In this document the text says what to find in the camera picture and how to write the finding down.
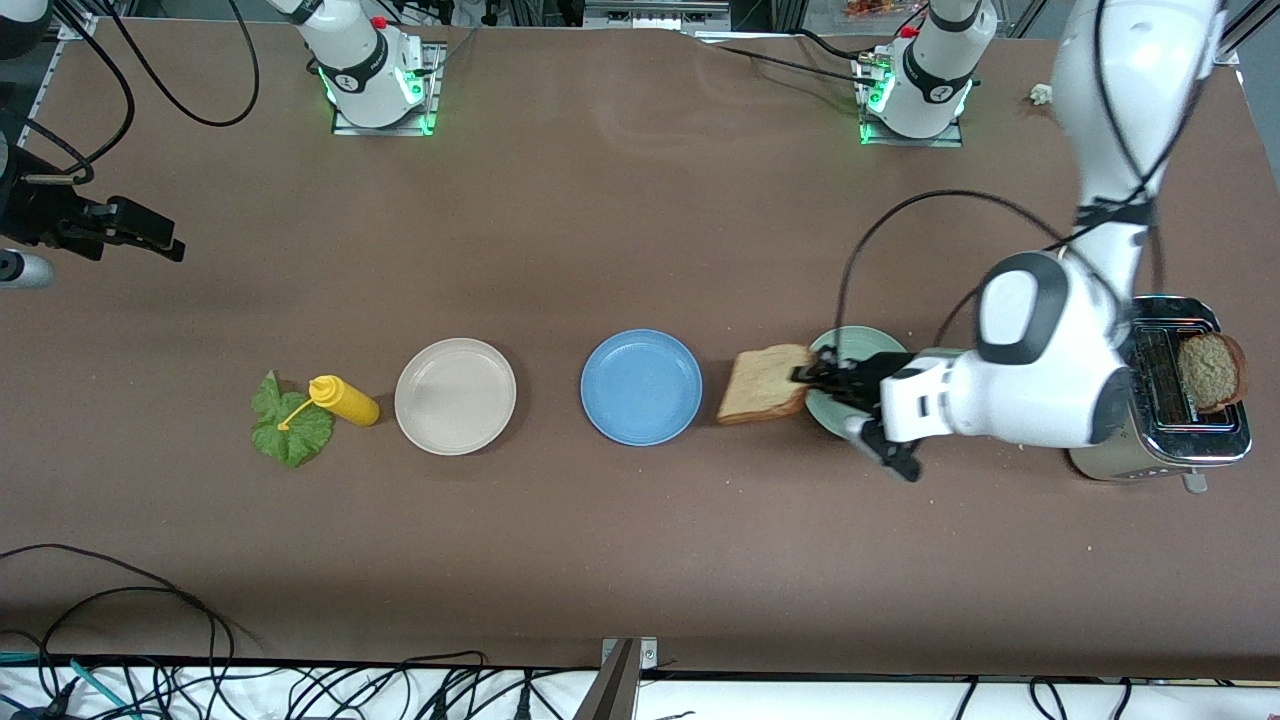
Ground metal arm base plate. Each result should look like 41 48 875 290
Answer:
858 52 966 149
331 42 446 136

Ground green lettuce leaf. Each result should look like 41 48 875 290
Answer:
250 370 336 469

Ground grey metal box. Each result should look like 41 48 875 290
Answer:
583 0 733 31

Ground aluminium frame rail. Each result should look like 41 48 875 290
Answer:
18 8 86 141
1215 0 1263 91

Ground beige chrome toaster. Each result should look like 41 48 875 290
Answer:
1068 295 1253 494

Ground teal cable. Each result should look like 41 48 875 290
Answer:
0 650 136 720

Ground aluminium camera post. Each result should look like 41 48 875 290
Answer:
575 637 659 720

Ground long black looped cable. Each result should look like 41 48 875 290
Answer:
0 545 236 691

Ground green plate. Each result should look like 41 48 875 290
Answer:
806 326 913 439

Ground yellow squeeze bottle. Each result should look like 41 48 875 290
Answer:
277 375 381 432

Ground black base connector cable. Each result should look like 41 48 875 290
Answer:
690 30 881 89

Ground beige plate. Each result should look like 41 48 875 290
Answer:
394 338 518 457

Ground blue plate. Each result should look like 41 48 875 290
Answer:
580 329 704 447

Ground brown toast bread slice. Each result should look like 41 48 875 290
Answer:
717 344 816 426
1177 332 1249 415

